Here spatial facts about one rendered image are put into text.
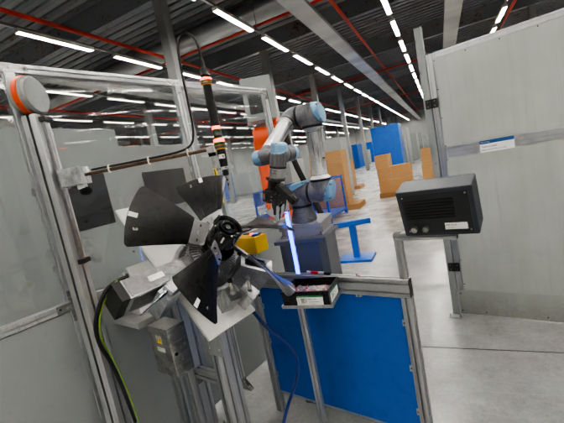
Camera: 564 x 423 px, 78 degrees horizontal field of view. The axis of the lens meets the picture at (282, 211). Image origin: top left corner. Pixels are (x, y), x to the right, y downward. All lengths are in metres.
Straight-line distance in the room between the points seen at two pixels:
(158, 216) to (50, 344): 0.82
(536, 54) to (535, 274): 1.43
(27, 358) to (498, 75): 3.00
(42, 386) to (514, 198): 2.87
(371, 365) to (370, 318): 0.24
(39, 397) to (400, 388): 1.55
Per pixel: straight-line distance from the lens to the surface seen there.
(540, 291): 3.02
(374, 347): 1.76
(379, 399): 1.91
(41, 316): 1.85
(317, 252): 1.91
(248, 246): 1.89
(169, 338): 1.61
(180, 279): 1.13
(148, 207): 1.33
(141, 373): 2.11
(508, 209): 2.86
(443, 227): 1.40
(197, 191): 1.56
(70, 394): 1.97
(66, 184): 1.66
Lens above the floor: 1.40
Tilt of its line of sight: 7 degrees down
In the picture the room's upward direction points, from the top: 11 degrees counter-clockwise
